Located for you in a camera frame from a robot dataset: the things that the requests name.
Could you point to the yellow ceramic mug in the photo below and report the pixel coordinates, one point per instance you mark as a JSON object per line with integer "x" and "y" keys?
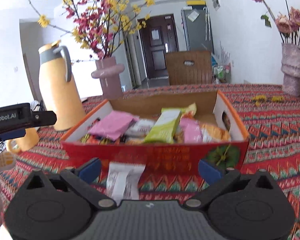
{"x": 25, "y": 143}

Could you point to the grey refrigerator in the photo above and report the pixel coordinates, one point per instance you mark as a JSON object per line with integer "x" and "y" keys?
{"x": 197, "y": 28}

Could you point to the textured lilac vase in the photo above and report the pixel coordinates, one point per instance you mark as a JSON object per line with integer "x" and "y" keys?
{"x": 290, "y": 66}

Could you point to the pink and yellow blossom branches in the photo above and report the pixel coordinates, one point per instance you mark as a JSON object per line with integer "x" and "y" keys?
{"x": 101, "y": 26}

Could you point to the green snack packet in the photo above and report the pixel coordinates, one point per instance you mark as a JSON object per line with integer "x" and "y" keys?
{"x": 165, "y": 127}

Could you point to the brown wooden chair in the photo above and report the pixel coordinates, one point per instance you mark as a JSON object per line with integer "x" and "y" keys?
{"x": 189, "y": 67}

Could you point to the yellow thermos jug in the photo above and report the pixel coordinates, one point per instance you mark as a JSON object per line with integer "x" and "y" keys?
{"x": 57, "y": 86}

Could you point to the red cardboard snack box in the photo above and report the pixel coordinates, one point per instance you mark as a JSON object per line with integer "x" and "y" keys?
{"x": 213, "y": 108}

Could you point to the dark entrance door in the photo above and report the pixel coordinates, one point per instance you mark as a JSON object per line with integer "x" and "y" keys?
{"x": 158, "y": 38}

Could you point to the dried pink roses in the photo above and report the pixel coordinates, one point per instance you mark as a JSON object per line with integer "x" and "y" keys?
{"x": 286, "y": 20}

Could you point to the long yellow spicy strip pack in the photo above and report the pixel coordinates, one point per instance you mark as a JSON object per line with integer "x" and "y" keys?
{"x": 189, "y": 111}

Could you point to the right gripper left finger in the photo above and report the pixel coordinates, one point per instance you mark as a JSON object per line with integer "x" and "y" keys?
{"x": 56, "y": 206}

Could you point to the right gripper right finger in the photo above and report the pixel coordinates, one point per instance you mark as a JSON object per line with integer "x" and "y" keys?
{"x": 242, "y": 206}

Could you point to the pink mushroom-shaped vase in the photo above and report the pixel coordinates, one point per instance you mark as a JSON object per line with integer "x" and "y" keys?
{"x": 108, "y": 72}

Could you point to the pink snack packet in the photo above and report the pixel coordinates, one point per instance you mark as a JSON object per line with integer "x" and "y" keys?
{"x": 114, "y": 125}

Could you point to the white snack packet front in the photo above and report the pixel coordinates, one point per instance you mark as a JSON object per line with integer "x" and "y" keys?
{"x": 122, "y": 181}

